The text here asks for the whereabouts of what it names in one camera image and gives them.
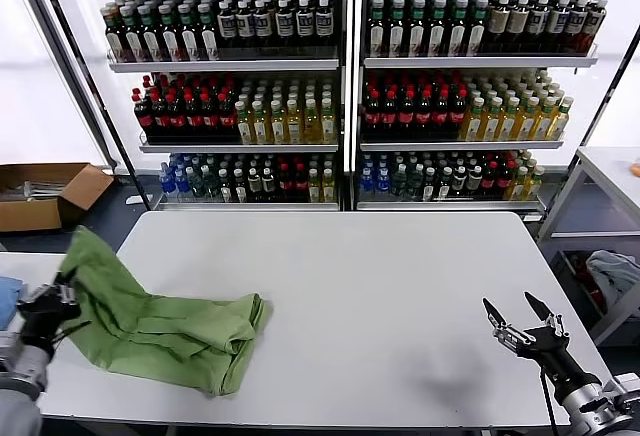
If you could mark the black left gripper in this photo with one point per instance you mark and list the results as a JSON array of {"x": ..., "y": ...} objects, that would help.
[{"x": 45, "y": 321}]

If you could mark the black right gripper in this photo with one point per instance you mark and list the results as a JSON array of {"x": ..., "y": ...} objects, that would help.
[{"x": 555, "y": 356}]

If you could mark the green t-shirt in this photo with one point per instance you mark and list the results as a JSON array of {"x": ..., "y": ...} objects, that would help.
[{"x": 175, "y": 326}]

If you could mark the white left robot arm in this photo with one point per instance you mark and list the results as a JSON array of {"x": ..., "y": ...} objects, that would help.
[{"x": 20, "y": 386}]

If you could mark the light blue clothes pile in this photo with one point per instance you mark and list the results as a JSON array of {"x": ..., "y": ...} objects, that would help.
[{"x": 615, "y": 272}]

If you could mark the blue folded cloth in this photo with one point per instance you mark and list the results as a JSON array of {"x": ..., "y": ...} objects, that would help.
[{"x": 9, "y": 288}]

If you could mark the red bag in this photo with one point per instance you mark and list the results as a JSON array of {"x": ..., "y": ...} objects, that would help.
[{"x": 595, "y": 284}]

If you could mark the brown cardboard box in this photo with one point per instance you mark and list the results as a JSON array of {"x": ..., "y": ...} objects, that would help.
[{"x": 75, "y": 192}]

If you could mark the metal rods bundle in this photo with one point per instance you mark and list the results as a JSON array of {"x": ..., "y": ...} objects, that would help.
[{"x": 40, "y": 190}]

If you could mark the white paper scrap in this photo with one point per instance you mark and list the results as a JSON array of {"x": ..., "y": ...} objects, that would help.
[{"x": 133, "y": 200}]

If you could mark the yellow juice bottle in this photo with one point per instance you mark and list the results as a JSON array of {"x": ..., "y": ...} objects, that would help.
[
  {"x": 494, "y": 125},
  {"x": 511, "y": 125},
  {"x": 315, "y": 187},
  {"x": 537, "y": 185},
  {"x": 329, "y": 127},
  {"x": 278, "y": 127},
  {"x": 262, "y": 127},
  {"x": 245, "y": 127},
  {"x": 329, "y": 187},
  {"x": 529, "y": 125},
  {"x": 562, "y": 122},
  {"x": 295, "y": 127},
  {"x": 546, "y": 125},
  {"x": 476, "y": 125},
  {"x": 522, "y": 185},
  {"x": 312, "y": 127}
]

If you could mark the red cap cola bottle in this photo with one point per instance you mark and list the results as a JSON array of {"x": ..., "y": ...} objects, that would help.
[
  {"x": 408, "y": 117},
  {"x": 176, "y": 120},
  {"x": 491, "y": 182},
  {"x": 160, "y": 120},
  {"x": 459, "y": 117},
  {"x": 301, "y": 185},
  {"x": 211, "y": 120},
  {"x": 228, "y": 120},
  {"x": 194, "y": 120},
  {"x": 374, "y": 117},
  {"x": 442, "y": 117},
  {"x": 506, "y": 182},
  {"x": 286, "y": 185},
  {"x": 143, "y": 120},
  {"x": 391, "y": 117},
  {"x": 425, "y": 117}
]

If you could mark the white cap dark bottle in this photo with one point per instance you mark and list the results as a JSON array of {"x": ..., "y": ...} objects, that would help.
[
  {"x": 226, "y": 187},
  {"x": 446, "y": 185},
  {"x": 241, "y": 187},
  {"x": 269, "y": 186},
  {"x": 255, "y": 186},
  {"x": 461, "y": 182},
  {"x": 475, "y": 182}
]

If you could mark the blue water bottle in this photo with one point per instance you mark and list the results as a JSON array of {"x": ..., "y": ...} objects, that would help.
[
  {"x": 369, "y": 182},
  {"x": 384, "y": 182},
  {"x": 183, "y": 183},
  {"x": 169, "y": 182}
]

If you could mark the grey metal side table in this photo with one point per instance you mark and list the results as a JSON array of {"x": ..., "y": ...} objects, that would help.
[{"x": 605, "y": 172}]

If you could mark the small orange object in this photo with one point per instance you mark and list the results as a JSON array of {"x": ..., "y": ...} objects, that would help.
[{"x": 636, "y": 169}]

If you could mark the thin black upright pole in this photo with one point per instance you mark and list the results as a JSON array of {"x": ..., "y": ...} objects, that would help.
[{"x": 110, "y": 107}]

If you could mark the dark grey window pillar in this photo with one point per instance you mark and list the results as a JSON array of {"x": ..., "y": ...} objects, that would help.
[
  {"x": 613, "y": 87},
  {"x": 69, "y": 62}
]

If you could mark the grey metal bottle shelf unit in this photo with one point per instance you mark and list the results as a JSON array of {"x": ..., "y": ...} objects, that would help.
[
  {"x": 226, "y": 65},
  {"x": 476, "y": 62}
]

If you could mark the green cap tea bottle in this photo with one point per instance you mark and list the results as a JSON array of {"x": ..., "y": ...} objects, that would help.
[
  {"x": 460, "y": 32},
  {"x": 398, "y": 32},
  {"x": 209, "y": 40},
  {"x": 151, "y": 40},
  {"x": 419, "y": 32},
  {"x": 115, "y": 37},
  {"x": 134, "y": 40},
  {"x": 377, "y": 32},
  {"x": 480, "y": 32},
  {"x": 171, "y": 40},
  {"x": 190, "y": 40},
  {"x": 439, "y": 32}
]

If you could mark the beige label dark bottle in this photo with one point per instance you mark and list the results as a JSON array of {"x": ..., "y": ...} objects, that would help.
[
  {"x": 500, "y": 22},
  {"x": 521, "y": 22}
]

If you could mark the blue label dark bottle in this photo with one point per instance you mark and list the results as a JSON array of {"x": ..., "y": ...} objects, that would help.
[
  {"x": 305, "y": 25},
  {"x": 325, "y": 25},
  {"x": 540, "y": 22},
  {"x": 284, "y": 25},
  {"x": 560, "y": 22},
  {"x": 263, "y": 25},
  {"x": 226, "y": 25},
  {"x": 579, "y": 22},
  {"x": 245, "y": 25}
]

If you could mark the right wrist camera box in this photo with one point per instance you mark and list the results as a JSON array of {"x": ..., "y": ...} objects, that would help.
[{"x": 625, "y": 391}]

